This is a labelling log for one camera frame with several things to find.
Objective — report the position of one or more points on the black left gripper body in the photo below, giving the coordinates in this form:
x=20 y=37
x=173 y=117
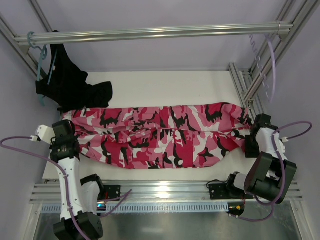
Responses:
x=63 y=127

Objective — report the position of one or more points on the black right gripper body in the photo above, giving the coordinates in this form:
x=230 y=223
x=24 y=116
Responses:
x=261 y=122

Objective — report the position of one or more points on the pink camouflage trousers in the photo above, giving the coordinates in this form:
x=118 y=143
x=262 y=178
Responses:
x=168 y=137

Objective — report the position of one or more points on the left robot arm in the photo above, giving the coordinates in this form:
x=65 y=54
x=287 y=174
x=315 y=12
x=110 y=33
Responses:
x=79 y=196

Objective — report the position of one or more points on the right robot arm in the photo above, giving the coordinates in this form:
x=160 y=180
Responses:
x=272 y=173

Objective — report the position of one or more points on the light blue clothes hanger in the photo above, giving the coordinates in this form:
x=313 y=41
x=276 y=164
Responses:
x=42 y=57

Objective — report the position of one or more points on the black garment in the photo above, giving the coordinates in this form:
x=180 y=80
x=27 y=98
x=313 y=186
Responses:
x=67 y=85

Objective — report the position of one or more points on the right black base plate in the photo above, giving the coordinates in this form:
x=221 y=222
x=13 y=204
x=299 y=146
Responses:
x=222 y=191

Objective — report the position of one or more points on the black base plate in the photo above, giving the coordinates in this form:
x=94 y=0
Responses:
x=111 y=192
x=222 y=191

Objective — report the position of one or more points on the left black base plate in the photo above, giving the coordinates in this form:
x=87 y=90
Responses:
x=111 y=192

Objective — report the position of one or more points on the aluminium right frame rail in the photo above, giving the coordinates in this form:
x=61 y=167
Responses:
x=294 y=11

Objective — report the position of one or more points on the aluminium left frame post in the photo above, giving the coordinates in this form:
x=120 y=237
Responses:
x=14 y=16

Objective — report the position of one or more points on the slotted grey cable duct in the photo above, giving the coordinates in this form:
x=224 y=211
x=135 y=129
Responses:
x=171 y=207

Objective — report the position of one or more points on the aluminium hanging rail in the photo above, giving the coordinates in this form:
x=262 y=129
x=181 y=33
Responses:
x=281 y=27

